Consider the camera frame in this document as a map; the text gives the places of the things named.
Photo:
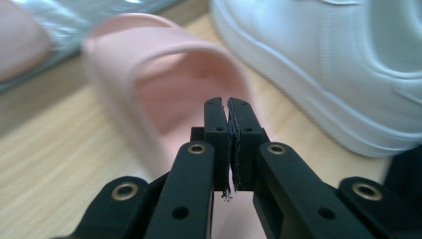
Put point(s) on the pink slipper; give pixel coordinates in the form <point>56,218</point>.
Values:
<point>20,40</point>
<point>159,59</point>

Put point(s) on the white sneaker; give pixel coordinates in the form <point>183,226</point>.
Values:
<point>331,66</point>

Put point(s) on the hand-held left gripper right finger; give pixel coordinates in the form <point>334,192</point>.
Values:
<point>244,156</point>

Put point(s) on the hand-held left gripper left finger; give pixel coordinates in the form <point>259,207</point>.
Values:
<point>219,152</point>

